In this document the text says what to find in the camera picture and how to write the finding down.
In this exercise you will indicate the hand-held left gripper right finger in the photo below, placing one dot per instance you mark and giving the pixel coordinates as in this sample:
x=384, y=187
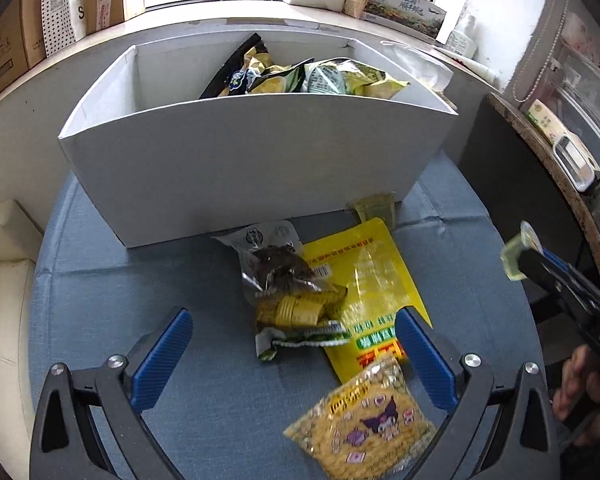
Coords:
x=425, y=360

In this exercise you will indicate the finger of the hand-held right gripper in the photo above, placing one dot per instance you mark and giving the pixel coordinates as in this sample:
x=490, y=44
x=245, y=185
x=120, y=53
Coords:
x=560, y=266
x=555, y=290

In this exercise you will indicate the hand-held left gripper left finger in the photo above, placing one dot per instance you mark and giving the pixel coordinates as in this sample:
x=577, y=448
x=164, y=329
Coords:
x=160, y=360

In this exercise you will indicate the translucent green jelly cup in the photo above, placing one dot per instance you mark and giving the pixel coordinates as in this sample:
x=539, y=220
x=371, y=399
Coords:
x=514, y=260
x=375, y=207

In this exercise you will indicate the yellow noodle packet purple cartoon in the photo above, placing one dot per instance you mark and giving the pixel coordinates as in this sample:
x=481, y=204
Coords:
x=360, y=425

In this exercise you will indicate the large yellow snack packet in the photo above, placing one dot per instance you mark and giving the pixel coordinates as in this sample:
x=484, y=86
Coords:
x=370, y=270

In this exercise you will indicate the yellow corn snack packet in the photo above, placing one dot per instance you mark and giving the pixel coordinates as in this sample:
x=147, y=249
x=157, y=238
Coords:
x=290, y=312

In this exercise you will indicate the clear packet dark contents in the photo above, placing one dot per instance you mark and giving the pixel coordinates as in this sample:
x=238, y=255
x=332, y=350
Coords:
x=275, y=260

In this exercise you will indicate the white cardboard box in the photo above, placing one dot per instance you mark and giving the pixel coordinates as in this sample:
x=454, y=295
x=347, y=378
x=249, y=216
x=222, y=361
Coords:
x=255, y=160

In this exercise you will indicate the beige printed snack packet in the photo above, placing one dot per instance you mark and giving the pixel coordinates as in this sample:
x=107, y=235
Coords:
x=365, y=77

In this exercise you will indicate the black snack packet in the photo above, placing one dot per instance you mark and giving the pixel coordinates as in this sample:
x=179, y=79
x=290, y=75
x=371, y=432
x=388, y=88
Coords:
x=225, y=80

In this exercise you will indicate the person's right hand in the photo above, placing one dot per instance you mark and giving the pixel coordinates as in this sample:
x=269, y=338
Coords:
x=580, y=385

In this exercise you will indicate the dark stone side counter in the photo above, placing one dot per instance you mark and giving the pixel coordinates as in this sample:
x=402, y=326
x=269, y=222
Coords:
x=520, y=175

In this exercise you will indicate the white desk clock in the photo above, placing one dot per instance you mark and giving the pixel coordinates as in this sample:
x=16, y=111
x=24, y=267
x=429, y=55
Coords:
x=575, y=160

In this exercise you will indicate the yellow cream box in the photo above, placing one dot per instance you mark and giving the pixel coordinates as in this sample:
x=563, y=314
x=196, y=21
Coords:
x=542, y=120

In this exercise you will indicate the cream leather sofa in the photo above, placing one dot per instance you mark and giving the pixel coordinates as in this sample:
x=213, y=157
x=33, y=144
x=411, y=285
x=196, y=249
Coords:
x=5, y=310

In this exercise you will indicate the clear plastic drawer unit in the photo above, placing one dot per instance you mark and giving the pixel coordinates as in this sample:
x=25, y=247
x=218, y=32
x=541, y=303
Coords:
x=585, y=90

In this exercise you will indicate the white tube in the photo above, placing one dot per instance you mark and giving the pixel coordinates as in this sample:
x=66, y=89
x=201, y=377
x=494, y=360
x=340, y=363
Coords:
x=475, y=65

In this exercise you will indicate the yellow tissue box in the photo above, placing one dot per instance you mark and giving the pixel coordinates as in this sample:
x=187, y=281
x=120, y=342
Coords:
x=420, y=67

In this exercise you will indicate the white jar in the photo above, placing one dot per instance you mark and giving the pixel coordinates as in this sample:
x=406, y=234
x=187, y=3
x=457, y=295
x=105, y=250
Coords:
x=460, y=44

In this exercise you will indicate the long landscape print box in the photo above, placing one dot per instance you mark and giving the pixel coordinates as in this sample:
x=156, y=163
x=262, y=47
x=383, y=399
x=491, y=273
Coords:
x=405, y=10

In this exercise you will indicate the wooden pen holder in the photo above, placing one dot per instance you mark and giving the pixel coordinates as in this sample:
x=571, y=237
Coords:
x=354, y=2

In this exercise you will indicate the large brown cardboard box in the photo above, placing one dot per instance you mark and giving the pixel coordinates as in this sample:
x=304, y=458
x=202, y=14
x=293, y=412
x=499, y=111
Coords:
x=5, y=45

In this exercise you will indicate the polka dot paper bag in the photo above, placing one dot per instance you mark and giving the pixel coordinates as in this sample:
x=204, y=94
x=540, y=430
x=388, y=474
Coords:
x=57, y=5

